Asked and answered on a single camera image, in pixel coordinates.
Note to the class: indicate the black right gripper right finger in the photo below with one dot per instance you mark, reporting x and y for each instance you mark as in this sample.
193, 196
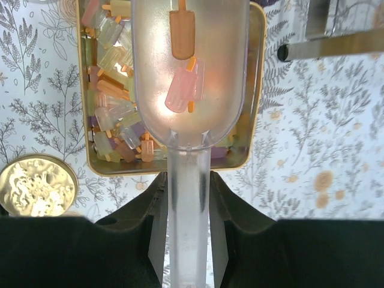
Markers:
249, 249

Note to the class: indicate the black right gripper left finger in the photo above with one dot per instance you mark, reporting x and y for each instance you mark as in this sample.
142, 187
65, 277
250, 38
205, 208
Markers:
123, 249

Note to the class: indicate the pink popsicle candy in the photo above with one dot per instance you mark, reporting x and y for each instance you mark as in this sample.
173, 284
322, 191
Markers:
186, 86

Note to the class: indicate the clear plastic scoop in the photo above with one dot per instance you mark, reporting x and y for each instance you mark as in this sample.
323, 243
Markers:
221, 42

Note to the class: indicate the orange popsicle candy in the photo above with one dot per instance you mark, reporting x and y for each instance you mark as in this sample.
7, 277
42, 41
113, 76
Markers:
182, 31

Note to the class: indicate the gold tin with popsicle candies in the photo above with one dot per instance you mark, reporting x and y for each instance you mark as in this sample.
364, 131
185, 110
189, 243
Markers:
109, 92

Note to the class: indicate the gold jar lid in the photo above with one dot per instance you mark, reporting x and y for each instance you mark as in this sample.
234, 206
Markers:
38, 185

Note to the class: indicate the stainless steel dish rack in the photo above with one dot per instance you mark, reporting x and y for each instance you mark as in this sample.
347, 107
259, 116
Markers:
338, 28

